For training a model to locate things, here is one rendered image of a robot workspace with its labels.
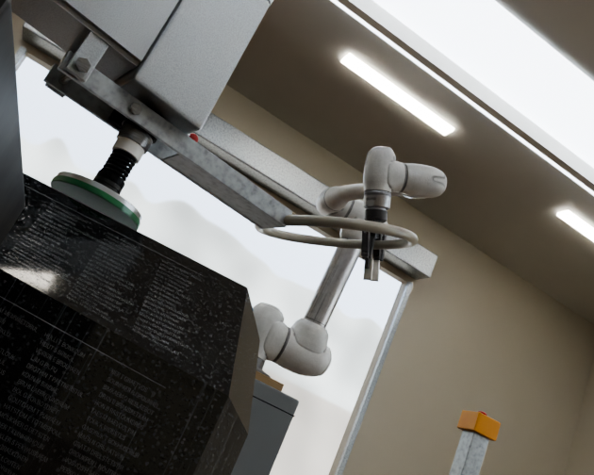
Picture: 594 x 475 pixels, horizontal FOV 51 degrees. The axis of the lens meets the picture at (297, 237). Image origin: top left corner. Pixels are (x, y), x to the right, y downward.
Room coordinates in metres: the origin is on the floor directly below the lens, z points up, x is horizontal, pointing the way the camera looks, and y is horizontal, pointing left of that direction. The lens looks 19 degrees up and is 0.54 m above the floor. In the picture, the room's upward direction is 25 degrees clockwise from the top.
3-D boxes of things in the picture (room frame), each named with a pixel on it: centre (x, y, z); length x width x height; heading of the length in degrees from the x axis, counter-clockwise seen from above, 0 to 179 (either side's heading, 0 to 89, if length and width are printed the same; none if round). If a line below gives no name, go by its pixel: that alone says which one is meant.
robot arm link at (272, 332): (2.51, -0.02, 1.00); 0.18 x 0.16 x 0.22; 100
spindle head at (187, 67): (1.38, 0.52, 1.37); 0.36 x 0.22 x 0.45; 122
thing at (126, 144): (1.42, 0.46, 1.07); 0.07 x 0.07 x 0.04
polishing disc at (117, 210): (1.42, 0.46, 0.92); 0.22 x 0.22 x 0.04
